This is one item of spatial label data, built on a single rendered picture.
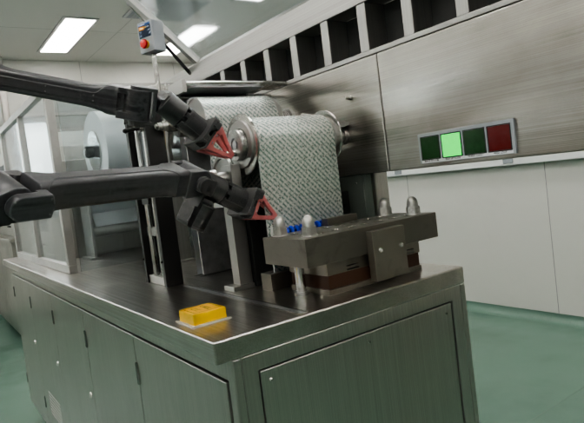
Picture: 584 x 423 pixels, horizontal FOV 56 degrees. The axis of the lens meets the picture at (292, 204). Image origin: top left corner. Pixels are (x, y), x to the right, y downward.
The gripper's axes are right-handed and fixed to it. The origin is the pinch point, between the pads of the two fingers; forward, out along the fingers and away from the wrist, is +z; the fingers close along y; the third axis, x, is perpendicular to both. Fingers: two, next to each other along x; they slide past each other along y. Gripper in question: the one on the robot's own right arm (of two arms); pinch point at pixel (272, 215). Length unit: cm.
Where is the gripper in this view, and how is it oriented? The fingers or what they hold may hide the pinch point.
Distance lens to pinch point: 129.3
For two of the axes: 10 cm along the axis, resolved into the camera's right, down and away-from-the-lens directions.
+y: 5.8, -0.3, -8.2
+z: 7.6, 3.8, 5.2
